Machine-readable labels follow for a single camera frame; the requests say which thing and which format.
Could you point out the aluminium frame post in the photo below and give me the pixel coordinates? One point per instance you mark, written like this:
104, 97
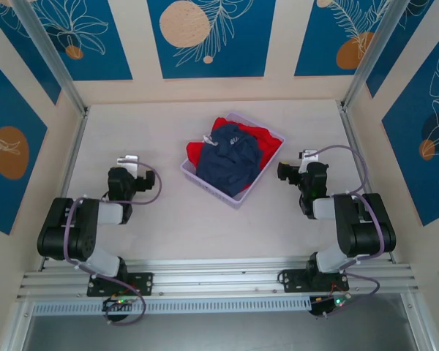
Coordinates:
377, 47
47, 47

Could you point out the blue poster, dark circle, flower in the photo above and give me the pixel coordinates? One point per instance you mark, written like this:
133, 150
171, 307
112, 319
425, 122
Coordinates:
417, 175

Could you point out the red t-shirt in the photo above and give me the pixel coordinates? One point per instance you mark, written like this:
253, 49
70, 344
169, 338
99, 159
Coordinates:
269, 142

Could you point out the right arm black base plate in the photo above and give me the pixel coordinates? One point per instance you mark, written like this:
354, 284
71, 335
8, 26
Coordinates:
289, 281

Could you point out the blue poster, large orange circle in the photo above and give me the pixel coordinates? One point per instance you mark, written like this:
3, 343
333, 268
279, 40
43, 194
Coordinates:
7, 109

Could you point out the navy blue t-shirt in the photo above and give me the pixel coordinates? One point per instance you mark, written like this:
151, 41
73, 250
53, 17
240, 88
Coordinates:
227, 164

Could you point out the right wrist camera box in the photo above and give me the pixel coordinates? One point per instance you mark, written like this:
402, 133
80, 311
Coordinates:
311, 154

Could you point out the aluminium frame leg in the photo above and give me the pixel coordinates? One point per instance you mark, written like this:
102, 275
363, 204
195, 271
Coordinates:
14, 329
422, 329

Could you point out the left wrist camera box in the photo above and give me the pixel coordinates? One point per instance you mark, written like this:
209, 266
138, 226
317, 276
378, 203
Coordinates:
128, 160

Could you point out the wide aluminium mounting rail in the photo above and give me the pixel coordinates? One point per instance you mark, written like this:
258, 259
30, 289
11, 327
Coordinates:
212, 278

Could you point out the blue poster, fern, orange circle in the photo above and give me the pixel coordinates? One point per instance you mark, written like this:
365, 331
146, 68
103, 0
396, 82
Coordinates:
322, 44

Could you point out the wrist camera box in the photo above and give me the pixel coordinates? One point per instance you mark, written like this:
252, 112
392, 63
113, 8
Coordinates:
128, 160
311, 154

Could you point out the blue poster with white leaves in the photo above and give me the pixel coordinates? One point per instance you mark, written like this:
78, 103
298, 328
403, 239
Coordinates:
409, 33
25, 47

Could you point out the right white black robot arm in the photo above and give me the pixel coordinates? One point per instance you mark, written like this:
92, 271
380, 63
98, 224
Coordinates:
366, 234

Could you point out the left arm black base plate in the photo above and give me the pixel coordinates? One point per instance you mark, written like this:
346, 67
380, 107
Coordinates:
142, 283

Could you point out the grey metal sheet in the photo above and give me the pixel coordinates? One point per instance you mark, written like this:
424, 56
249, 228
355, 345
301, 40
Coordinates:
219, 332

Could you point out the lavender plastic basket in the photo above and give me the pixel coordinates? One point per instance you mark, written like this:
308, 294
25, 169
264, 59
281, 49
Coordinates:
212, 192

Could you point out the blue poster with beige circle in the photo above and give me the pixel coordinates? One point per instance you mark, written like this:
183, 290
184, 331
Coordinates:
241, 55

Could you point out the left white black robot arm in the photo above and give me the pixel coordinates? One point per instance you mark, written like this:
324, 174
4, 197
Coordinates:
66, 234

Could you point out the blue poster, small orange circle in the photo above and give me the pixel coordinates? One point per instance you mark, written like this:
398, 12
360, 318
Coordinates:
95, 55

